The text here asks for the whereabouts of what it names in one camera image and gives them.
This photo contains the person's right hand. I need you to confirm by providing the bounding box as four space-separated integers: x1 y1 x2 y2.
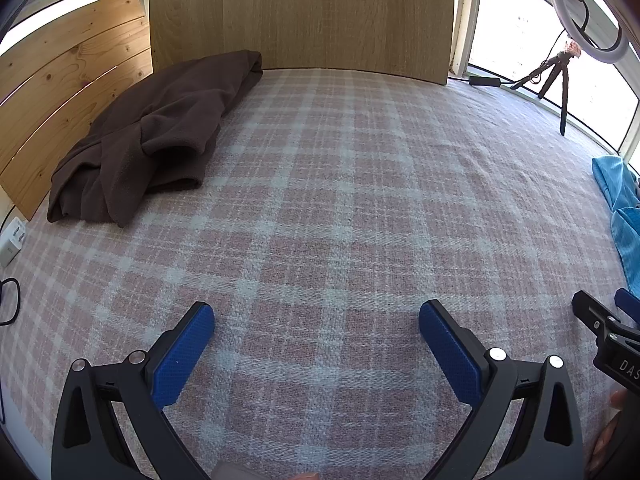
587 390 628 476

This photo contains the light blue shirt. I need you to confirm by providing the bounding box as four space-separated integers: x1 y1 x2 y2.
592 156 640 296

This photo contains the white power strip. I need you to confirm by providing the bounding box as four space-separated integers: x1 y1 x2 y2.
0 217 26 268

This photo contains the brown folded garment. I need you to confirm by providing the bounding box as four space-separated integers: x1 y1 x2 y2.
47 50 262 228

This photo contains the pine slatted headboard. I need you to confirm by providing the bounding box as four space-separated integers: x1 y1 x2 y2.
1 0 153 219

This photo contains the light oak wardrobe panel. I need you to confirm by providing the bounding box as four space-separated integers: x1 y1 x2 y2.
150 0 454 84

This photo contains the black cable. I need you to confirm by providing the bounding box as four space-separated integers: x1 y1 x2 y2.
0 276 23 328

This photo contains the black inline cable controller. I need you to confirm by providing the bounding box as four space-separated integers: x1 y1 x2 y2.
468 75 502 88

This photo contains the white ring light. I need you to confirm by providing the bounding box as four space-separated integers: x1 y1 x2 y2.
551 0 629 64

